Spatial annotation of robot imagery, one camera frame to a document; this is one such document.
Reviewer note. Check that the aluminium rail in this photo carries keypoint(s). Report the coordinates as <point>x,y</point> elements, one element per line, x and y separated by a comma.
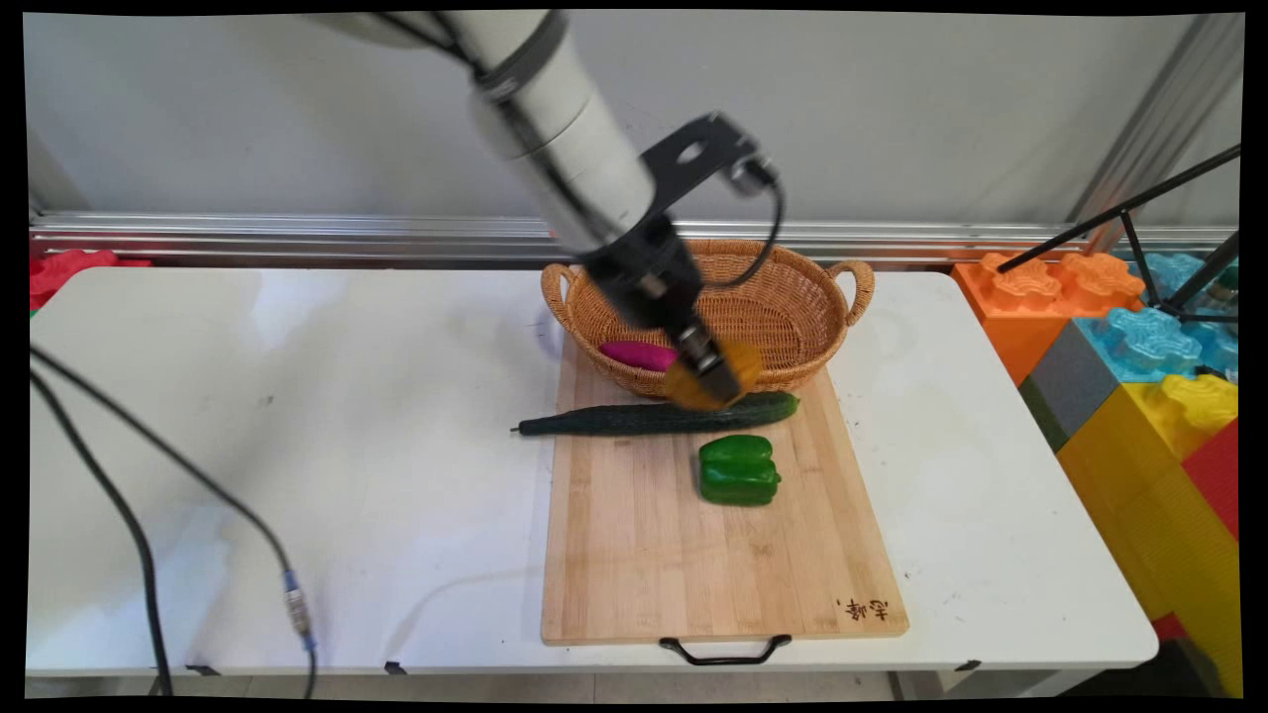
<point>297,238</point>

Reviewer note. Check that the magenta sweet potato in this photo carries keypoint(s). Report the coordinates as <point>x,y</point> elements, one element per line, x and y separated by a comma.
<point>639,355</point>

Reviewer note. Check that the grey toy block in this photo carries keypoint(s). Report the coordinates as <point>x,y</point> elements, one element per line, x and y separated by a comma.
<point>1075,386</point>

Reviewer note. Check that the black tripod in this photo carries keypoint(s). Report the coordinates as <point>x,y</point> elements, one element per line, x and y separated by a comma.
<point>1129,213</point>

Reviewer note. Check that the blue toy block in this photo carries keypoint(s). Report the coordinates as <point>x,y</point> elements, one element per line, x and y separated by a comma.
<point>1149,342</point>

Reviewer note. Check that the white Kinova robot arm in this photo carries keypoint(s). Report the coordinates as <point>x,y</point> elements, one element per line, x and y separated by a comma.
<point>555,119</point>

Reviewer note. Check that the woven wicker basket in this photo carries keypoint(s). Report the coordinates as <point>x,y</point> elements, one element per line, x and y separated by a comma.
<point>792,307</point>

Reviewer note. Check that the dark green cucumber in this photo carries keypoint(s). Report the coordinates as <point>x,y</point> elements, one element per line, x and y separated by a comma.
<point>614,421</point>

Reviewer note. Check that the yellow toy block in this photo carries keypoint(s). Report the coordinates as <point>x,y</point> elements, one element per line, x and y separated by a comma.
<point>1139,495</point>

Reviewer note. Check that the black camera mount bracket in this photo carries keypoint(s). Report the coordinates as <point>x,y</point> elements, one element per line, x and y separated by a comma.
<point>698,158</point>

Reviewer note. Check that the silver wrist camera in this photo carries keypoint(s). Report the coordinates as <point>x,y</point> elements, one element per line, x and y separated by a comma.
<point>755,174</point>

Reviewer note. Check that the red studded toy block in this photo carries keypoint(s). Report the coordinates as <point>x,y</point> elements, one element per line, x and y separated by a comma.
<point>69,272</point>

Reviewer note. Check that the green bell pepper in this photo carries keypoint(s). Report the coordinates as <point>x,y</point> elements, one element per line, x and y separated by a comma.
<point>738,473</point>

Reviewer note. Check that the bamboo cutting board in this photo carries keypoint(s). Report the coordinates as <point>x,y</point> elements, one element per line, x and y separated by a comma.
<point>693,564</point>

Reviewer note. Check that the brown potato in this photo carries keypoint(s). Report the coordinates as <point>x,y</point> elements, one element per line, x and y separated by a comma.
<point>748,364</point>

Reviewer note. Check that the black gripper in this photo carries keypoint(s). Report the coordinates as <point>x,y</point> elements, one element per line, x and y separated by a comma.
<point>649,282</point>

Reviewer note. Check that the orange toy block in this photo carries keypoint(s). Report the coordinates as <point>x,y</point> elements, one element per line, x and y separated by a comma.
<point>1020,297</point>

